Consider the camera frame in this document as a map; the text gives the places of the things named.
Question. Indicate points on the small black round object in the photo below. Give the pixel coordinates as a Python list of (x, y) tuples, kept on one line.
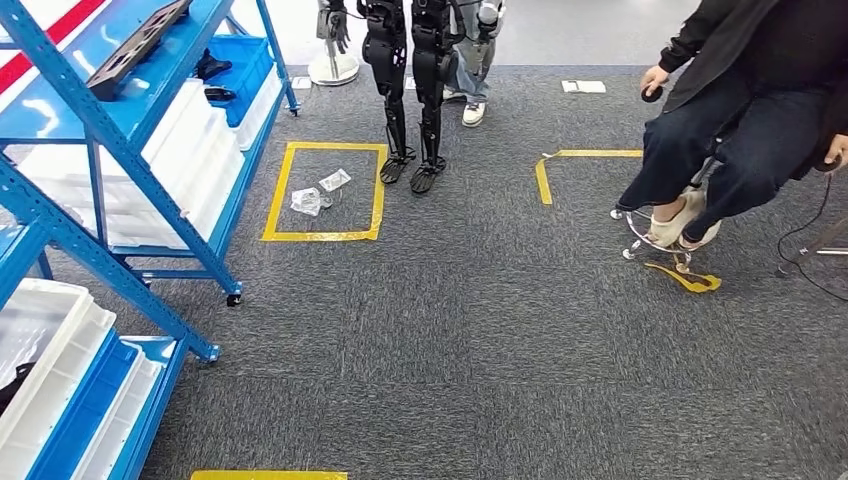
[(652, 96)]

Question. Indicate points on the blue plastic bin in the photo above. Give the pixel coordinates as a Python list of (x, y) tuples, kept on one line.
[(252, 73), (93, 411)]

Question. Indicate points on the flat clear plastic bag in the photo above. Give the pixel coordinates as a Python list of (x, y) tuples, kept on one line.
[(334, 180)]

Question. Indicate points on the blue metal shelf rack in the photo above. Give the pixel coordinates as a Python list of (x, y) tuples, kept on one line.
[(179, 60), (132, 295)]

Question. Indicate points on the person's right hand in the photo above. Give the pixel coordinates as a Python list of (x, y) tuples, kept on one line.
[(654, 76)]

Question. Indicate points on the yellow floor tape strip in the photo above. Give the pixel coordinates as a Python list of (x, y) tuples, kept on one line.
[(265, 476), (278, 192)]

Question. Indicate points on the person's left hand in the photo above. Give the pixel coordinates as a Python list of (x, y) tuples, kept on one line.
[(839, 149)]

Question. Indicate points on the small white box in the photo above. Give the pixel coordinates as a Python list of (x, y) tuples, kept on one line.
[(301, 83)]

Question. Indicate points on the small black plastic part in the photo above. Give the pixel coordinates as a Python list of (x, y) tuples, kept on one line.
[(222, 94), (212, 66)]

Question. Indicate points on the crumpled clear plastic scrap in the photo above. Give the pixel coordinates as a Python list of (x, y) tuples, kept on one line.
[(306, 202)]

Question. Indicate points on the person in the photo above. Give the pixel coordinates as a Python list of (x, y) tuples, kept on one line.
[(474, 73), (729, 132)]

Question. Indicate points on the black plastic plate bracket part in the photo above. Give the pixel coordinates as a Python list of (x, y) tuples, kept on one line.
[(99, 86)]

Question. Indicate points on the white paper booklet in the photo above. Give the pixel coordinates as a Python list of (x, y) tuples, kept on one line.
[(583, 86)]

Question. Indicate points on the black curved plastic part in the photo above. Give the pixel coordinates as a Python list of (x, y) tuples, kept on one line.
[(13, 391)]

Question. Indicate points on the round stand base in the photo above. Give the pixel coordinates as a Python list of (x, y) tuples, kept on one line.
[(334, 71)]

